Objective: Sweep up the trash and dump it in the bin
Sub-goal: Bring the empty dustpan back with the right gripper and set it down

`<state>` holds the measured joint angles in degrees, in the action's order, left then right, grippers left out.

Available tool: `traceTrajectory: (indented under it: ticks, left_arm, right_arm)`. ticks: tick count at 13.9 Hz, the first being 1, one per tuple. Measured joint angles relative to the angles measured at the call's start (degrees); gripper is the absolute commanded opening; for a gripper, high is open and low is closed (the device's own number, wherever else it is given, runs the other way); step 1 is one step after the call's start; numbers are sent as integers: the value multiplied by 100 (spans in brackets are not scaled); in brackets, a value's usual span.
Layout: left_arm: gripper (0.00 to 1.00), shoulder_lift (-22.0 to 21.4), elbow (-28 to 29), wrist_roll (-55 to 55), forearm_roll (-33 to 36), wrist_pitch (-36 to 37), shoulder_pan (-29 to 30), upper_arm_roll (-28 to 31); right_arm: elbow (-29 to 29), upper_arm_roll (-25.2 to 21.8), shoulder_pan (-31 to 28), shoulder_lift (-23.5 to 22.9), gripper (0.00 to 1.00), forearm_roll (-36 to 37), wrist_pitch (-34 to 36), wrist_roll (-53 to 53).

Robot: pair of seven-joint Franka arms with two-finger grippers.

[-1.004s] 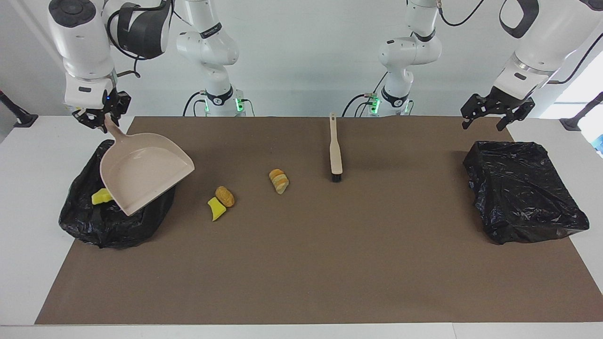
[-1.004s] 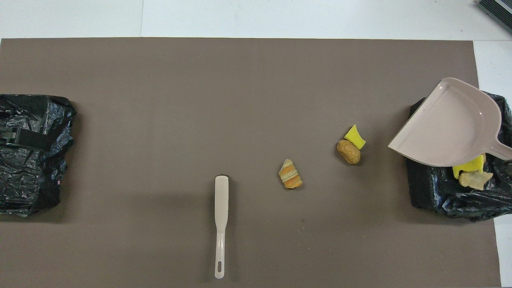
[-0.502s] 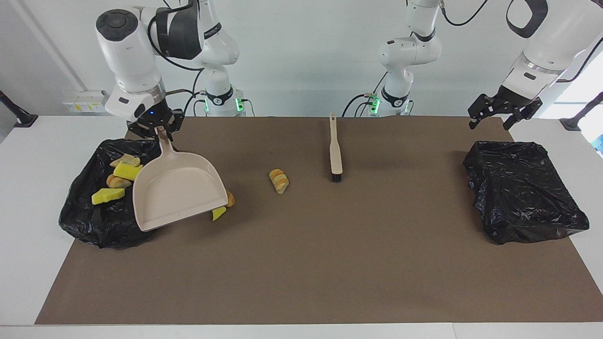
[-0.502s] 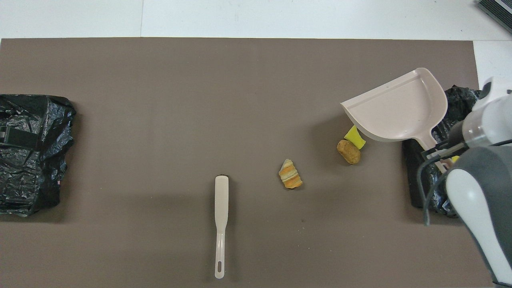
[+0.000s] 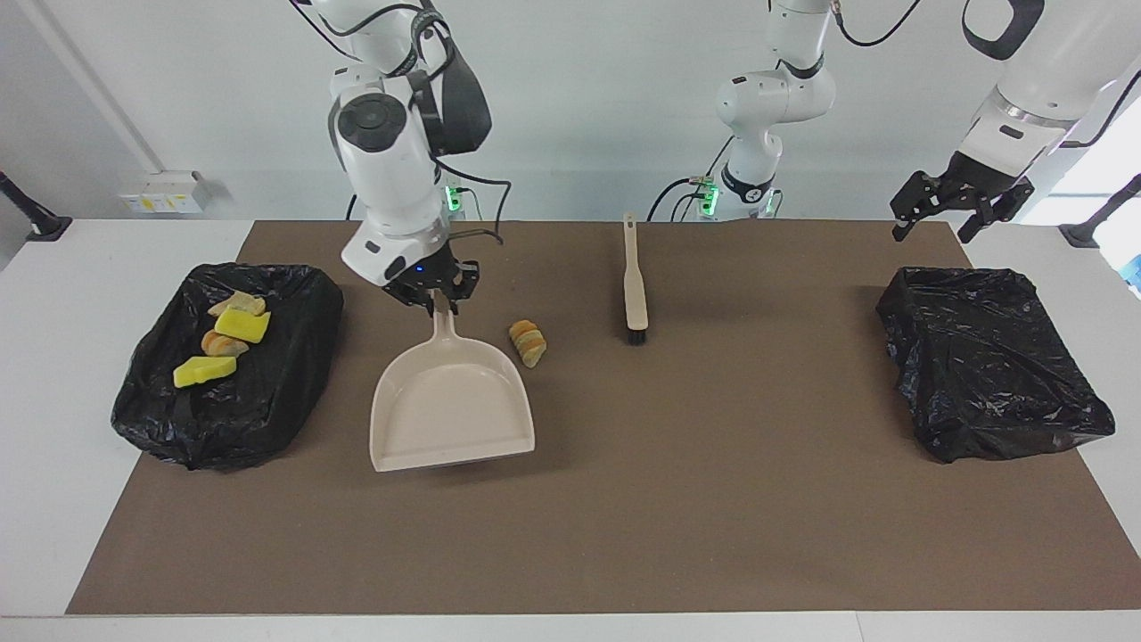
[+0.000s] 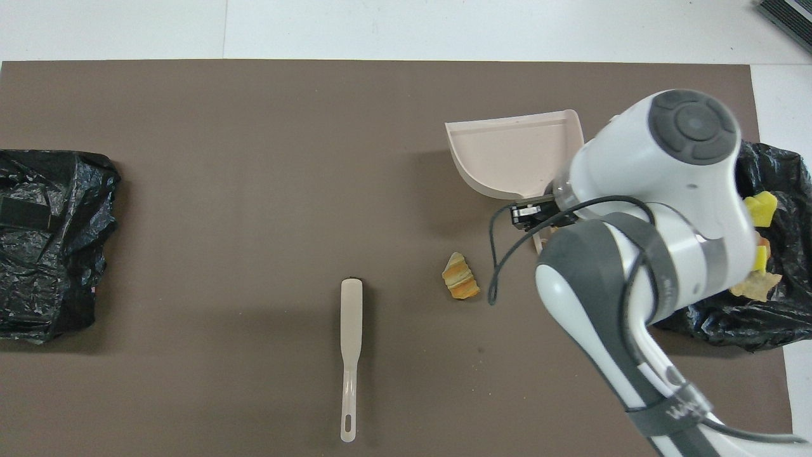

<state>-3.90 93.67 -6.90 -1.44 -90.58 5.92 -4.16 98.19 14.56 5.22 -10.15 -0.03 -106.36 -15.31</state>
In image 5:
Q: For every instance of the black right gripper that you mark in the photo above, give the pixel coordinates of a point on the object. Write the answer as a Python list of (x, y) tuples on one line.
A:
[(437, 276)]

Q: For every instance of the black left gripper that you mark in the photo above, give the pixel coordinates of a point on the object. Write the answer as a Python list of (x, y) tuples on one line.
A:
[(985, 178)]

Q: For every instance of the striped orange croissant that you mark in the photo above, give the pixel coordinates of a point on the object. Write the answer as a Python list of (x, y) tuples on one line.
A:
[(528, 343)]

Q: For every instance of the beige plastic dustpan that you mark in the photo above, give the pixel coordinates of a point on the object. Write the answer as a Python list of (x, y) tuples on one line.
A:
[(446, 401)]

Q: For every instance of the beige hand brush black bristles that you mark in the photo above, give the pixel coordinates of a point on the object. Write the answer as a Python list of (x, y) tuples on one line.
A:
[(635, 285)]

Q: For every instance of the yellow sponge piece with tail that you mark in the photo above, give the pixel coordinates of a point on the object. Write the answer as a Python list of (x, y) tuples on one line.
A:
[(242, 326)]

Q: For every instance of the angular beige bread piece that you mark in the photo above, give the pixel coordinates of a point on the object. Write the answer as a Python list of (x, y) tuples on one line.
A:
[(237, 306)]

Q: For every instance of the round beige bread piece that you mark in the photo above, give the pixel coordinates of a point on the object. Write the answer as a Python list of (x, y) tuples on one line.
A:
[(221, 344)]

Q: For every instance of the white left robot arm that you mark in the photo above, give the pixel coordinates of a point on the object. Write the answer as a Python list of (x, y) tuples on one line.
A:
[(767, 98)]

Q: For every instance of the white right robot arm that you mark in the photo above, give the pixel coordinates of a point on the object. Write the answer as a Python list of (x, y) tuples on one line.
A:
[(392, 183)]

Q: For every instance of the black bag-lined bin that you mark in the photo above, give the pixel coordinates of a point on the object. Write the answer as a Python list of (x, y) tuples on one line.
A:
[(989, 374), (267, 401)]

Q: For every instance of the blue object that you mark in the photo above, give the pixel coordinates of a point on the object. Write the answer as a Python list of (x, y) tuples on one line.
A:
[(1135, 272)]

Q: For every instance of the brown table mat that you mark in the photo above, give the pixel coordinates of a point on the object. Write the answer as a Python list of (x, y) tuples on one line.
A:
[(677, 517)]

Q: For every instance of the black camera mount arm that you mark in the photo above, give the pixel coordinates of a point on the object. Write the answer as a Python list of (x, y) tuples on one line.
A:
[(45, 227), (1083, 234)]

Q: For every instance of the white wall socket box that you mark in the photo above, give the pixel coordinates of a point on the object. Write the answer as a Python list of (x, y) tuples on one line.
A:
[(165, 192)]

